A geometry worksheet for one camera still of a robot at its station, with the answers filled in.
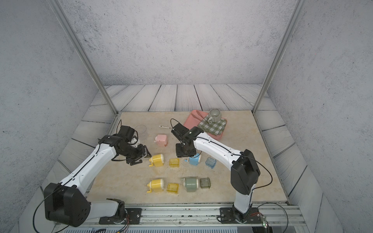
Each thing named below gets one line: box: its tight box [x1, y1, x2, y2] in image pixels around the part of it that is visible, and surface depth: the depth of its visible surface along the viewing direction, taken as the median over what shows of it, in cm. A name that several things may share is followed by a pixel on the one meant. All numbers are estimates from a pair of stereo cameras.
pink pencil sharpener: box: [153, 133, 168, 148], surface depth 99 cm
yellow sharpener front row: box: [146, 178, 165, 194], surface depth 78 cm
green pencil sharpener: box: [183, 177, 199, 193], surface depth 79 cm
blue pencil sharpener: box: [188, 153, 202, 166], surface depth 89 cm
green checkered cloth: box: [197, 115, 228, 136], surface depth 113 cm
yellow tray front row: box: [166, 183, 180, 195], surface depth 84 cm
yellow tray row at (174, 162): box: [169, 158, 181, 168], surface depth 94 cm
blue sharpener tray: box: [204, 156, 217, 169], surface depth 93 cm
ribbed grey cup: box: [207, 108, 222, 125], surface depth 110 cm
